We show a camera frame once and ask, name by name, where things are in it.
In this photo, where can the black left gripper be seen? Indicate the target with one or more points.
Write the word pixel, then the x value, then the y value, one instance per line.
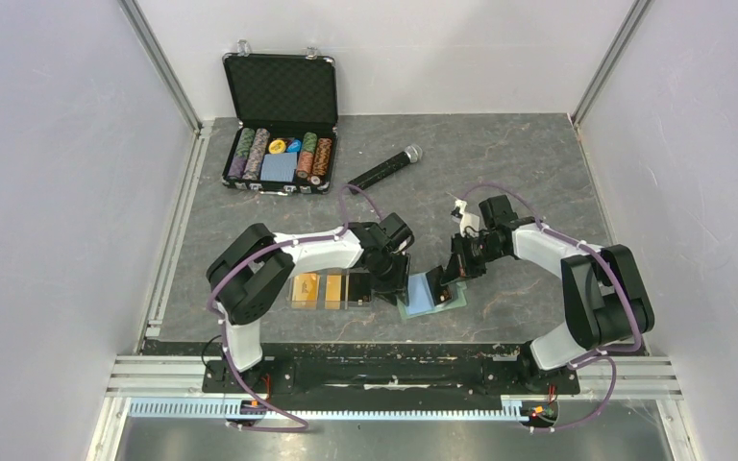
pixel 398 285

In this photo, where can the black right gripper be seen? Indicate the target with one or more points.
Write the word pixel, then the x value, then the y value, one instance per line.
pixel 455 272

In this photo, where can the green card holder wallet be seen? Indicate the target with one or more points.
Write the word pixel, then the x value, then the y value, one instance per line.
pixel 421 303

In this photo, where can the clear acrylic card tray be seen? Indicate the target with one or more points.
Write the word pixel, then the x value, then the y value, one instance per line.
pixel 321 297

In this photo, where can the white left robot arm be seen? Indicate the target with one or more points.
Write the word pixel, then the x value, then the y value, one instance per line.
pixel 249 275

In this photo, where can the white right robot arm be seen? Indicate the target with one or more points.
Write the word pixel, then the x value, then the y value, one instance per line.
pixel 605 302

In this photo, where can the gold credit card stack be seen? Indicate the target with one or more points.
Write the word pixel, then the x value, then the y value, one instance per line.
pixel 333 292

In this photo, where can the orange credit card stack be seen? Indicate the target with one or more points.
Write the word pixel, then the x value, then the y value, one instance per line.
pixel 304 291

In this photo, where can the blue playing card deck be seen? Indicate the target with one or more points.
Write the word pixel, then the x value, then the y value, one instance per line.
pixel 279 167

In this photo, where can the black handheld microphone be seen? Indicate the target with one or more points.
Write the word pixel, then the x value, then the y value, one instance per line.
pixel 409 155

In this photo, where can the black poker chip case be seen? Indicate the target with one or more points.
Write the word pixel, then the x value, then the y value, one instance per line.
pixel 284 104

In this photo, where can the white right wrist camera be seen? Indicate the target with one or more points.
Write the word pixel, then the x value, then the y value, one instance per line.
pixel 468 222

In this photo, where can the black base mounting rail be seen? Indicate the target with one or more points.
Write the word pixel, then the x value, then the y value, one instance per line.
pixel 399 376

